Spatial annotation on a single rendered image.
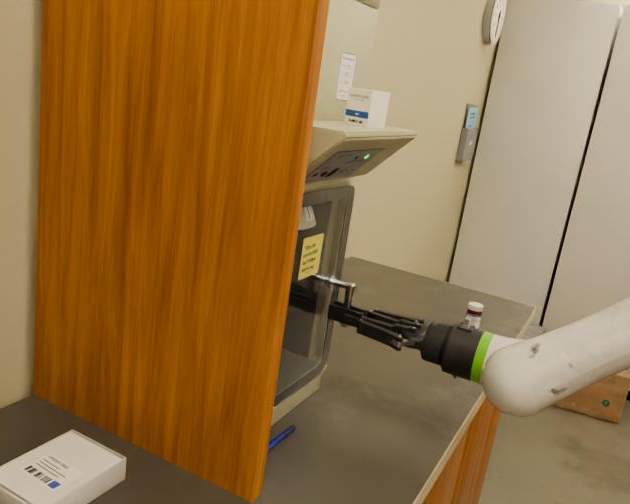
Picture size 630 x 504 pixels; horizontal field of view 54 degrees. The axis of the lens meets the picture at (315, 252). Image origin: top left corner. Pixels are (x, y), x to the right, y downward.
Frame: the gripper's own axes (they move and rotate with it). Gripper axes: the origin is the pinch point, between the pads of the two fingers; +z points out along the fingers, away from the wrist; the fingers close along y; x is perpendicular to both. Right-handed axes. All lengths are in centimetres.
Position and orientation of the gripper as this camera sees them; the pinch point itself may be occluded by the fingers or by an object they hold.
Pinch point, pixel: (347, 314)
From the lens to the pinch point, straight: 122.6
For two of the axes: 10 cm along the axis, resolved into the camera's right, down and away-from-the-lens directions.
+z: -8.7, -2.5, 4.2
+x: -1.4, 9.5, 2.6
